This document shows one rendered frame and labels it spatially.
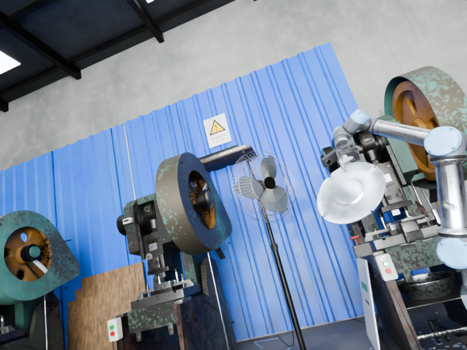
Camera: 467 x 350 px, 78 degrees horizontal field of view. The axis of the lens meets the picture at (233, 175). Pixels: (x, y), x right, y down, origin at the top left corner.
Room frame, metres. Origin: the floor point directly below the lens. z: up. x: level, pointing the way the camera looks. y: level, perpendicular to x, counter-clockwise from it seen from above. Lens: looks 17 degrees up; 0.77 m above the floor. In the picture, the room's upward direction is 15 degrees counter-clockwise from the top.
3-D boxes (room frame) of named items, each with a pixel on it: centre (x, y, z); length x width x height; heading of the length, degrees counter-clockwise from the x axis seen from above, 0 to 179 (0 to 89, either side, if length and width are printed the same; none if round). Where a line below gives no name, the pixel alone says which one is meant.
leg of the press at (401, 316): (2.20, -0.76, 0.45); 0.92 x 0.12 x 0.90; 168
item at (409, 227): (1.83, -0.96, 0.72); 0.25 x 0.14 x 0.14; 168
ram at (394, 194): (1.96, -0.98, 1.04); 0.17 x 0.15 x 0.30; 168
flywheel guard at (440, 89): (2.04, -1.34, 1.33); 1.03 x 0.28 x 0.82; 168
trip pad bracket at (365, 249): (1.84, -0.64, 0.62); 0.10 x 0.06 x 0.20; 78
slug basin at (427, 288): (2.00, -0.99, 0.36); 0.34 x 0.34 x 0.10
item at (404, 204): (2.01, -0.99, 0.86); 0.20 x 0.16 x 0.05; 78
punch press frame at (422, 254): (2.15, -1.02, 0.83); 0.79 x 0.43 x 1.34; 168
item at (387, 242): (2.00, -0.99, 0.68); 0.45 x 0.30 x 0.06; 78
